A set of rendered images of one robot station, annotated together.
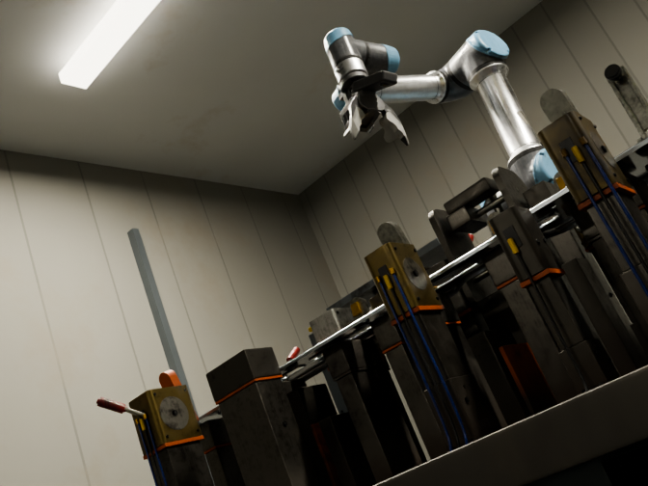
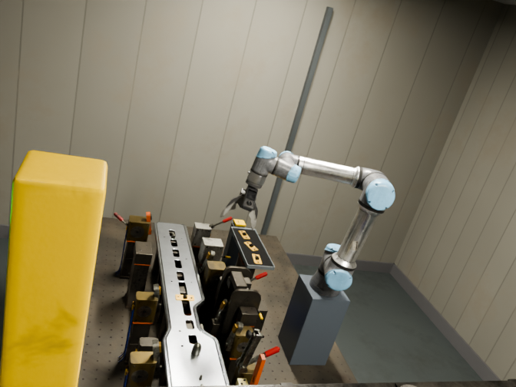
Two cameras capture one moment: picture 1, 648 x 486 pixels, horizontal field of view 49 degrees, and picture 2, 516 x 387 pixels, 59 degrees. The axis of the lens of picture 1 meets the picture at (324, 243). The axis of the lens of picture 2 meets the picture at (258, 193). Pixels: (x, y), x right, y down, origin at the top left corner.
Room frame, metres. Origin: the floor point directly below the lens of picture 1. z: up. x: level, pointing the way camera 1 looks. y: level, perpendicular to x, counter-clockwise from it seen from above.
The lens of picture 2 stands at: (0.04, -1.29, 2.23)
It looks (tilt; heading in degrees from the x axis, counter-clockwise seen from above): 21 degrees down; 36
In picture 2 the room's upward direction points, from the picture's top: 16 degrees clockwise
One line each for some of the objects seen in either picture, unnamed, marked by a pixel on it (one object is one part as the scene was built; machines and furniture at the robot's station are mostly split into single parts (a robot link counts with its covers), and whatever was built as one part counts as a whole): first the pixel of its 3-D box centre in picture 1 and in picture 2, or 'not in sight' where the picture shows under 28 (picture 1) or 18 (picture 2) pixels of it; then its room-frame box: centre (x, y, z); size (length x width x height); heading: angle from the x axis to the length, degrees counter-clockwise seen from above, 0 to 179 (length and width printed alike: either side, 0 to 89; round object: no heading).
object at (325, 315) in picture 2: not in sight; (312, 320); (1.88, -0.50, 0.90); 0.20 x 0.20 x 0.40; 56
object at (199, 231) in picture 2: not in sight; (199, 253); (1.79, 0.26, 0.88); 0.12 x 0.07 x 0.36; 147
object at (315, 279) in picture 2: not in sight; (327, 279); (1.88, -0.50, 1.15); 0.15 x 0.15 x 0.10
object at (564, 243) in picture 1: (589, 279); (236, 350); (1.38, -0.45, 0.91); 0.07 x 0.05 x 0.42; 147
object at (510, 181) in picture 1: (524, 293); (230, 324); (1.44, -0.34, 0.94); 0.18 x 0.13 x 0.49; 57
